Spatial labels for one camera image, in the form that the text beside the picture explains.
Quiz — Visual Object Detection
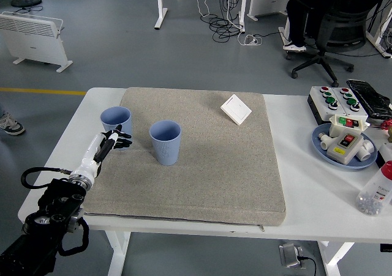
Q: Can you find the large white pipe fitting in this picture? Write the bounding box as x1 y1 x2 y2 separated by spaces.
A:
356 138 376 162

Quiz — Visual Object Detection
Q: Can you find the white rectangular box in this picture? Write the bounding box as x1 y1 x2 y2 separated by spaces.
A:
379 143 392 168

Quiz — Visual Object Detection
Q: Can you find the white desk leg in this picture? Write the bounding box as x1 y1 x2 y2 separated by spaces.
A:
238 0 248 34
154 0 168 30

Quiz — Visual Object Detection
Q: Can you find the silver box under table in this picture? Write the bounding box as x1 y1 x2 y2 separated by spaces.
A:
279 242 306 270

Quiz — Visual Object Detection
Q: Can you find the white table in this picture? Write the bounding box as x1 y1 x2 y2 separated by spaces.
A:
17 88 392 276

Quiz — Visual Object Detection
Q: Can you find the white red-green button switch box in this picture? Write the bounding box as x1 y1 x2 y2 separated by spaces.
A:
329 114 368 139

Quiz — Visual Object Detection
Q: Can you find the seated person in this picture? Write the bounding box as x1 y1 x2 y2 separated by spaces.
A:
282 0 392 52

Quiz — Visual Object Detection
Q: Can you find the white wall switch plate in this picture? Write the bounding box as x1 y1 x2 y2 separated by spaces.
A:
220 94 253 126

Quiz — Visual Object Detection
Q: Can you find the white desk frame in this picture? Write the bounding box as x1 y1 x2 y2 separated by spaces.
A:
365 0 392 59

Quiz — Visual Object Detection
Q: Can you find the white push-button control box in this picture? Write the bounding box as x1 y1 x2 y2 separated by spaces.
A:
307 86 349 125
333 87 369 122

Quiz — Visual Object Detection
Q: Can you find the small white pipe fitting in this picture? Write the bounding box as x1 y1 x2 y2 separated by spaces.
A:
317 132 334 151

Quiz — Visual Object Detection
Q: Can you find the black cable under table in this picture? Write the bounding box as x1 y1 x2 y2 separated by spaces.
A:
301 256 318 276

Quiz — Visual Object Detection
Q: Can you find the white panel heater with feet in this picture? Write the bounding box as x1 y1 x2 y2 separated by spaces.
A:
0 11 74 73

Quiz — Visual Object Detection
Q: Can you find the grey-brown fabric mat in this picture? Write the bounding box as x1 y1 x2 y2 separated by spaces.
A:
81 87 287 227

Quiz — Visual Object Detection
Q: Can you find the beige red rocker switch box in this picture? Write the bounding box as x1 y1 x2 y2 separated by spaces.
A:
326 129 364 166

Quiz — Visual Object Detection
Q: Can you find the blue ribbed plastic cup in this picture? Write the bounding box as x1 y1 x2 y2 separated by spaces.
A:
100 106 133 151
149 120 183 166

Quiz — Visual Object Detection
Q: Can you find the white hanging cord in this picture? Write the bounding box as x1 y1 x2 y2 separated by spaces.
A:
195 0 222 18

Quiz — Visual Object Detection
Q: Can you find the blue round plate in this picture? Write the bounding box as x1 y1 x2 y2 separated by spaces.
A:
311 123 379 170

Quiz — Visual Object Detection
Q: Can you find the standing person's foot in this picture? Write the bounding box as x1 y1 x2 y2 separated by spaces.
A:
0 103 26 136

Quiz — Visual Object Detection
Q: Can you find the black office chair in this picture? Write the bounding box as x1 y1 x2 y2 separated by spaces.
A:
284 0 373 88

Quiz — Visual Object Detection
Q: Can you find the white plug and cord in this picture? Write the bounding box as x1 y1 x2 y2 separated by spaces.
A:
237 12 263 47

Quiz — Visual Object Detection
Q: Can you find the black floor cable bundle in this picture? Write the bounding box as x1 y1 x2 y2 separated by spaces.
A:
209 0 246 43

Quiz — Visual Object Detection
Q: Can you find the clear red-capped bottle of screws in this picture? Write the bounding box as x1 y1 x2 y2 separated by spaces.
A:
355 160 392 217

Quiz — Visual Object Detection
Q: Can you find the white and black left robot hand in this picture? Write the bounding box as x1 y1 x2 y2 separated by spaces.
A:
70 124 134 184

